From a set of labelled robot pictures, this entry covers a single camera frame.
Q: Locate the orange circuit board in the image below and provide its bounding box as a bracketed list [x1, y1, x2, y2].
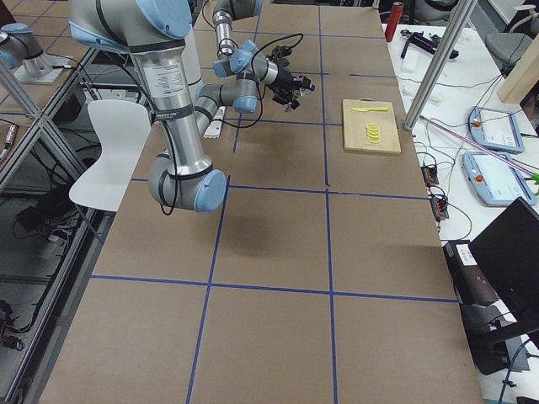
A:
[421, 165, 439, 187]
[430, 194, 449, 222]

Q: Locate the lower blue teach pendant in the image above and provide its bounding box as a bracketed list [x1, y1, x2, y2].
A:
[462, 151, 537, 207]

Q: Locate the wooden plank stand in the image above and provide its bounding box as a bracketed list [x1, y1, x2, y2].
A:
[498, 36, 539, 104]

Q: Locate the black purple tool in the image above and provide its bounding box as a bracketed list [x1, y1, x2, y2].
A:
[400, 29, 437, 59]

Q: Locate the white plastic chair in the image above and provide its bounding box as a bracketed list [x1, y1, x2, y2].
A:
[69, 99, 151, 212]

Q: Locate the aluminium frame post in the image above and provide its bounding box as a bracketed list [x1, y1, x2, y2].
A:
[403, 0, 478, 131]

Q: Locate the lemon slice four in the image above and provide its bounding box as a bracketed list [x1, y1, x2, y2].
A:
[367, 136, 381, 144]

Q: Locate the steel jigger shaker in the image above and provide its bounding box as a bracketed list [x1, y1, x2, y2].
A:
[283, 103, 294, 113]

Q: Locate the lower orange circuit board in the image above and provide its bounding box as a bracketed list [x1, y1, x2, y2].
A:
[430, 194, 449, 222]

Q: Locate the black box device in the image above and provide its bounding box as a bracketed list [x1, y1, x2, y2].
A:
[443, 240, 499, 307]

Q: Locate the blue teach pendant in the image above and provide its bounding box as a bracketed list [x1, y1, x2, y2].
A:
[462, 151, 537, 207]
[468, 107, 525, 154]

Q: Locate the wooden cutting board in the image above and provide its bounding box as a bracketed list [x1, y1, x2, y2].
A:
[342, 99, 401, 155]

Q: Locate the pink rod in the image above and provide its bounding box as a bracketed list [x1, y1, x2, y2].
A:
[419, 115, 538, 181]

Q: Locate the black monitor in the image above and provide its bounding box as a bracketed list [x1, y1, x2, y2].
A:
[469, 198, 538, 316]

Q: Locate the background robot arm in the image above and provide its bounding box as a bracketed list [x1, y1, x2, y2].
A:
[1, 23, 71, 84]

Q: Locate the yellow plastic knife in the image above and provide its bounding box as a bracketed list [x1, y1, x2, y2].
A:
[351, 106, 389, 113]

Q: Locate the upper orange circuit board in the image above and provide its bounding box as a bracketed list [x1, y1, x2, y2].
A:
[421, 165, 439, 187]

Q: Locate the grey office chair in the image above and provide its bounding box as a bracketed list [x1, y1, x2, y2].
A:
[485, 3, 538, 76]

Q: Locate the upper blue teach pendant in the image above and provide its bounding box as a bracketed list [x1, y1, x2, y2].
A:
[468, 107, 525, 154]

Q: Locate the clear glass measuring cup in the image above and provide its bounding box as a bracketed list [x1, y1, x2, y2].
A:
[294, 76, 316, 97]

